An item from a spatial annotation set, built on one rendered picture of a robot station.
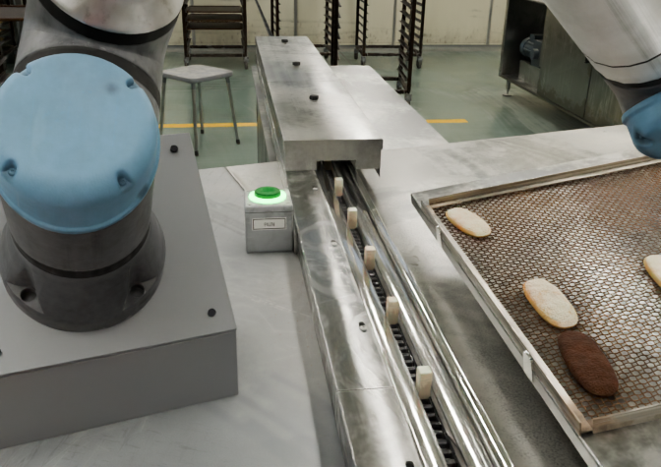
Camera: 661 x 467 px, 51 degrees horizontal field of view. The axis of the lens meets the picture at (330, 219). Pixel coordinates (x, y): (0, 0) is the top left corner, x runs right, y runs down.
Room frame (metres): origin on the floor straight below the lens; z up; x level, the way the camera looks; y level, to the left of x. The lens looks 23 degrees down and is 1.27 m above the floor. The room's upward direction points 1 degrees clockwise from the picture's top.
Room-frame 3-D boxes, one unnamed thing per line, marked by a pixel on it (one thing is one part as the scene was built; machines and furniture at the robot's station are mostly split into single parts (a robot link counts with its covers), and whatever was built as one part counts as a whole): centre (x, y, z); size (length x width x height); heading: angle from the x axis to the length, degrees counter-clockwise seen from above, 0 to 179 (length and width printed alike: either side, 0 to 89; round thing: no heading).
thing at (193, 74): (4.15, 0.83, 0.23); 0.36 x 0.36 x 0.46; 51
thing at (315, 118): (1.81, 0.09, 0.89); 1.25 x 0.18 x 0.09; 9
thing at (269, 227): (0.96, 0.09, 0.84); 0.08 x 0.08 x 0.11; 9
